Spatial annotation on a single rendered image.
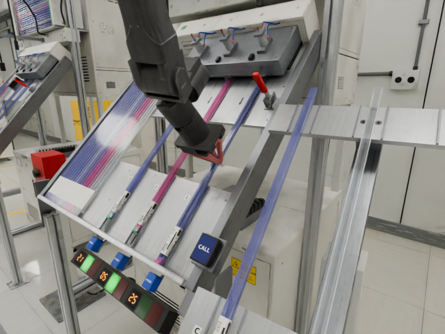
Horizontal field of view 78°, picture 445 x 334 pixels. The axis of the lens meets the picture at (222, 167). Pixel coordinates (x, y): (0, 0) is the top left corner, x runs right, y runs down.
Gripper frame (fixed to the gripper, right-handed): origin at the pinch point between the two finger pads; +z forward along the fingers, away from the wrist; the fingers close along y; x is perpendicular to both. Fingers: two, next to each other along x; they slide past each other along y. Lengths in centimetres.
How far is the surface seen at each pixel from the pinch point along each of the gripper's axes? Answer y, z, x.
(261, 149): -10.0, -0.2, -4.4
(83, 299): 91, 64, 61
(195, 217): -1.7, 1.0, 14.2
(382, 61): -1, 98, -151
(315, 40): -10.0, -0.3, -39.9
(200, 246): -9.7, -3.5, 19.4
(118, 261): 10.4, -0.3, 29.1
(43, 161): 90, 5, 14
